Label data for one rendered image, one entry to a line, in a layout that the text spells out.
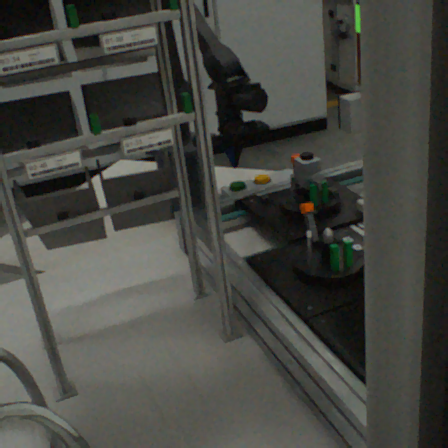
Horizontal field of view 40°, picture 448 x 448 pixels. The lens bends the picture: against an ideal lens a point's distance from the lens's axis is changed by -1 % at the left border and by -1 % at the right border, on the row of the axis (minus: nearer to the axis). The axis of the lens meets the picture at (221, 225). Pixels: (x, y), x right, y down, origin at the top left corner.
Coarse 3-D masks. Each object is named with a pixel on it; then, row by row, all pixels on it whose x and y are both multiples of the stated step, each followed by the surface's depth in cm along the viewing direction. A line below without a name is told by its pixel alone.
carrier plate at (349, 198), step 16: (272, 192) 152; (352, 192) 146; (256, 208) 144; (272, 208) 143; (352, 208) 139; (272, 224) 136; (288, 224) 135; (304, 224) 135; (320, 224) 134; (336, 224) 133; (288, 240) 129
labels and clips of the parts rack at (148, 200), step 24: (168, 0) 92; (72, 24) 88; (24, 48) 87; (48, 48) 88; (120, 48) 91; (0, 72) 86; (24, 72) 104; (96, 120) 94; (120, 144) 97; (144, 144) 99; (168, 144) 100; (24, 168) 93; (48, 168) 94; (72, 168) 96; (168, 192) 123; (72, 216) 118; (96, 216) 119
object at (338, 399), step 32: (352, 224) 134; (256, 288) 117; (256, 320) 114; (288, 320) 107; (288, 352) 103; (320, 352) 98; (320, 384) 94; (352, 384) 90; (320, 416) 97; (352, 416) 86
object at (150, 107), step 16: (112, 80) 101; (128, 80) 101; (144, 80) 101; (160, 80) 102; (96, 96) 100; (112, 96) 101; (128, 96) 101; (144, 96) 102; (160, 96) 102; (96, 112) 100; (112, 112) 101; (128, 112) 101; (144, 112) 102; (160, 112) 102; (160, 128) 116; (96, 144) 120
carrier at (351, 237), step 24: (336, 240) 122; (360, 240) 126; (264, 264) 122; (288, 264) 121; (312, 264) 112; (336, 264) 112; (360, 264) 114; (288, 288) 113; (312, 288) 112; (336, 288) 111; (360, 288) 110; (312, 312) 106
